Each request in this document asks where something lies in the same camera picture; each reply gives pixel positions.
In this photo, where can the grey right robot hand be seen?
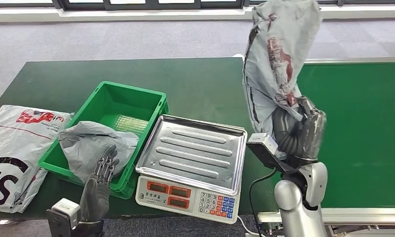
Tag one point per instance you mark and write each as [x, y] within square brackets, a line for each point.
[312, 137]

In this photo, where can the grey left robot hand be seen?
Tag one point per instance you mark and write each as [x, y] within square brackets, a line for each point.
[95, 199]

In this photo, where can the grey mailer bag red print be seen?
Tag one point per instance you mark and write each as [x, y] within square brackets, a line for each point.
[276, 32]

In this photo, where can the green conveyor belt machine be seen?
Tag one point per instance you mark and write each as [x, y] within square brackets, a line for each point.
[364, 130]

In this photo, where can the plain grey mailer bag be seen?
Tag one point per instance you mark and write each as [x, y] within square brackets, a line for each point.
[82, 144]

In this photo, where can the chrome table foot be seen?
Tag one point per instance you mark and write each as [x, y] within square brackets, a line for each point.
[5, 222]

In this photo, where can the white electronic scale body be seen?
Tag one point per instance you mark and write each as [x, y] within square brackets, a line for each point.
[187, 209]

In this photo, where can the large white printed mailer bag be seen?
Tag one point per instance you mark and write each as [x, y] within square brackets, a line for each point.
[13, 147]

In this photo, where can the steel scale tray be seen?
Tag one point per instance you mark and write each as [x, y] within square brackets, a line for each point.
[190, 153]

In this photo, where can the green plastic crate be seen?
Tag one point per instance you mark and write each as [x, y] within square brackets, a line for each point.
[118, 95]

